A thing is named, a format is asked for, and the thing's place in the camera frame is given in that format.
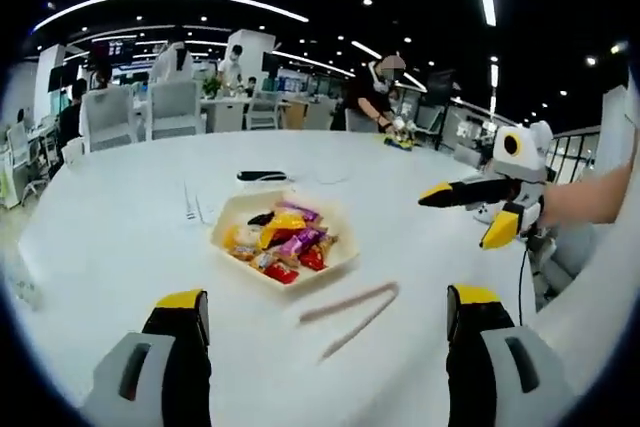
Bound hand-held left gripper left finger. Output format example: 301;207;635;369
79;289;215;427

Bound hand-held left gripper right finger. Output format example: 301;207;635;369
443;283;576;427

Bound beige hexagonal container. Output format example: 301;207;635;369
209;190;361;296

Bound small orange brown food packet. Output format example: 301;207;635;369
228;244;262;262

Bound pink food tongs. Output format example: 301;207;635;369
298;280;401;362

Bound long brown red food bar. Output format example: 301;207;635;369
314;234;341;257

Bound white plug adapter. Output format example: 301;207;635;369
472;204;500;224

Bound yellow blue mat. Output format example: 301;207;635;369
383;134;419;151

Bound black monitor on tripod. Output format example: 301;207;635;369
424;69;459;151

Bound person's white shirt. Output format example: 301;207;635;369
524;81;640;398

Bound potted green plant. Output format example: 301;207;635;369
201;75;225;100

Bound hanging red display screen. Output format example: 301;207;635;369
89;39;137;61

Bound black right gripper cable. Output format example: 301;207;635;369
516;234;546;326

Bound white power strip cable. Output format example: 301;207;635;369
287;171;356;186

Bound white charger cable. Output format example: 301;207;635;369
182;180;207;224

